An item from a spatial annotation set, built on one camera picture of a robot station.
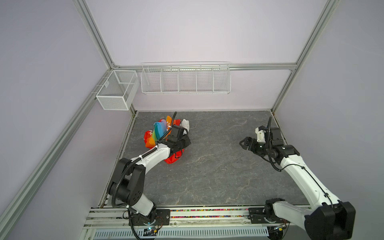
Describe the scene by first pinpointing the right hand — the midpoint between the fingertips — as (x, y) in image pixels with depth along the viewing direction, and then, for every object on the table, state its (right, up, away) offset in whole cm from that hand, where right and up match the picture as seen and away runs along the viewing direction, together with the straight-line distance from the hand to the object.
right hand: (246, 146), depth 81 cm
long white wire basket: (-32, +43, +16) cm, 56 cm away
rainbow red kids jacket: (-52, +9, +17) cm, 56 cm away
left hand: (-32, +1, +9) cm, 33 cm away
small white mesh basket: (-82, +34, +21) cm, 92 cm away
